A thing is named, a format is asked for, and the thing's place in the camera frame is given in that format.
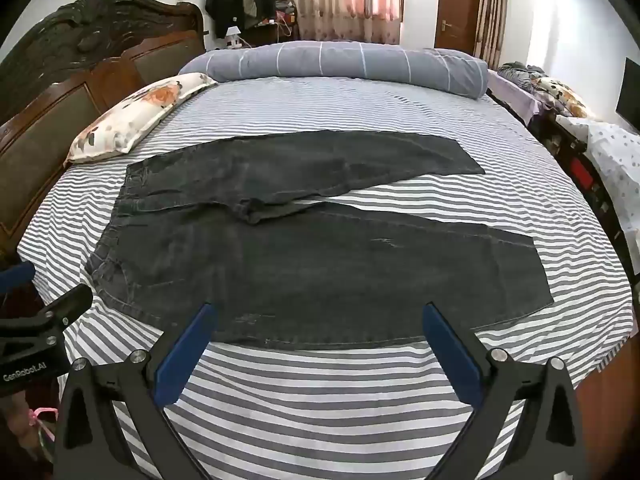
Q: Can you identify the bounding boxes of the white dotted cloth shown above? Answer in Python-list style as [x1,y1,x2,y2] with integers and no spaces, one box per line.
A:
[556,115,640,276]

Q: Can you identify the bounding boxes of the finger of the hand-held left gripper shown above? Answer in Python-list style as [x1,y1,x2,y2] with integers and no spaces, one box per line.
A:
[0,262,37,305]
[30,284,94,347]

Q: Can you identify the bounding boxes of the grey white striped bed sheet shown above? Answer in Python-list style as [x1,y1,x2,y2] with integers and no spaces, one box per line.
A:
[17,76,633,480]

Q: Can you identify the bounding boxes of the grey checked rolled duvet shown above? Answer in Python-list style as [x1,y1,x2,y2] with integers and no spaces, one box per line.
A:
[178,41,489,96]

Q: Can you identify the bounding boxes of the black screen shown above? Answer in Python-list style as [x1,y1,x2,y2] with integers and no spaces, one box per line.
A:
[616,57,640,133]

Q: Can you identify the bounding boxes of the carved dark wooden headboard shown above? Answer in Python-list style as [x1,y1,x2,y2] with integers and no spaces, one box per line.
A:
[0,0,206,261]

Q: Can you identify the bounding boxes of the brown patterned curtain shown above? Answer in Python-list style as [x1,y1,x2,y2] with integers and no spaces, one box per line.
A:
[475,0,508,71]

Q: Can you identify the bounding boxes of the dark grey denim pants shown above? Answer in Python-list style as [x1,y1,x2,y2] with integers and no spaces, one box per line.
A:
[85,129,555,352]

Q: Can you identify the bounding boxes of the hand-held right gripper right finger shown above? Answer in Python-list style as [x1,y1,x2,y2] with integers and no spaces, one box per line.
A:
[421,302,588,480]

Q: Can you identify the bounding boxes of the floral pillow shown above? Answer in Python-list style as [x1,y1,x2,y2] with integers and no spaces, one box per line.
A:
[65,73,218,165]

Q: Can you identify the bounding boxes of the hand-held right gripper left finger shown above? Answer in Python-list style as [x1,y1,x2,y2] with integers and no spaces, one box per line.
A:
[52,303,217,480]

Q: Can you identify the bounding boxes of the pink patterned curtain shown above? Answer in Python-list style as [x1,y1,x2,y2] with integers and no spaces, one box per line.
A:
[265,0,403,45]

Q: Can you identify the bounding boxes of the purple cloth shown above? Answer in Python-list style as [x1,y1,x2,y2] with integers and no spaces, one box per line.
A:
[487,67,542,127]

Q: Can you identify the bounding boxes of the floral cushion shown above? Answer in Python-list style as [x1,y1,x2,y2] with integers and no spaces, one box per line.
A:
[530,76,592,119]

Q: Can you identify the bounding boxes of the brown wooden door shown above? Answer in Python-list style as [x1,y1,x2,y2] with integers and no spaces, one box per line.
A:
[434,0,482,56]

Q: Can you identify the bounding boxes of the dark wooden side cabinet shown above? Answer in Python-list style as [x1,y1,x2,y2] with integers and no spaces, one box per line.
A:
[244,7,301,47]

